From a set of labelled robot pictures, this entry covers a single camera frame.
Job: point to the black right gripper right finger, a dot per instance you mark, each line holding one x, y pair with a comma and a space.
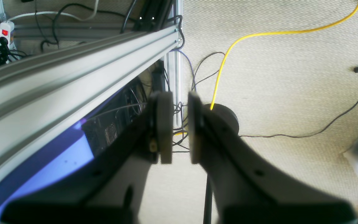
247, 188

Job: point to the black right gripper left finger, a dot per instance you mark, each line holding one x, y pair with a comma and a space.
109, 189

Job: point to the round black stand base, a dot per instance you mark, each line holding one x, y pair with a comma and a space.
228, 116

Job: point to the white power strip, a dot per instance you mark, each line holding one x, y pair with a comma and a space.
7, 35

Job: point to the aluminium frame rail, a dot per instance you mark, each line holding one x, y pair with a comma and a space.
42, 96

